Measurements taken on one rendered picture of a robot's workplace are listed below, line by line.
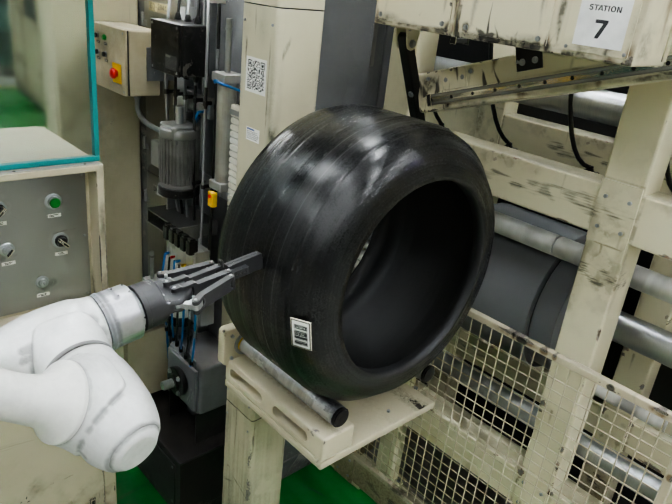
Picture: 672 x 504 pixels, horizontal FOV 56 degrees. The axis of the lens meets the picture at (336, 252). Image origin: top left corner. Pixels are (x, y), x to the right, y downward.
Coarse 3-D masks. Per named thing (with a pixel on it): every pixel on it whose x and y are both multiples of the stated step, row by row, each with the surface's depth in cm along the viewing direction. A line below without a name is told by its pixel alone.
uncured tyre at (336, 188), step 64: (320, 128) 119; (384, 128) 115; (256, 192) 116; (320, 192) 108; (384, 192) 109; (448, 192) 148; (320, 256) 107; (384, 256) 162; (448, 256) 154; (256, 320) 118; (320, 320) 110; (384, 320) 157; (448, 320) 142; (320, 384) 121; (384, 384) 131
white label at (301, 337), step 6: (294, 318) 109; (294, 324) 110; (300, 324) 109; (306, 324) 109; (294, 330) 111; (300, 330) 110; (306, 330) 109; (294, 336) 111; (300, 336) 111; (306, 336) 110; (294, 342) 112; (300, 342) 111; (306, 342) 111; (306, 348) 111
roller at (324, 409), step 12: (240, 348) 150; (252, 348) 147; (252, 360) 147; (264, 360) 144; (276, 372) 140; (288, 384) 138; (300, 396) 135; (312, 396) 133; (324, 396) 132; (312, 408) 133; (324, 408) 130; (336, 408) 129; (336, 420) 128
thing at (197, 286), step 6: (228, 270) 106; (210, 276) 105; (216, 276) 105; (222, 276) 105; (186, 282) 102; (192, 282) 102; (198, 282) 103; (204, 282) 103; (210, 282) 104; (174, 288) 100; (180, 288) 100; (186, 288) 101; (192, 288) 102; (198, 288) 103; (204, 288) 104
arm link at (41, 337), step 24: (48, 312) 88; (72, 312) 89; (96, 312) 91; (0, 336) 85; (24, 336) 85; (48, 336) 85; (72, 336) 85; (96, 336) 87; (0, 360) 83; (24, 360) 84; (48, 360) 83
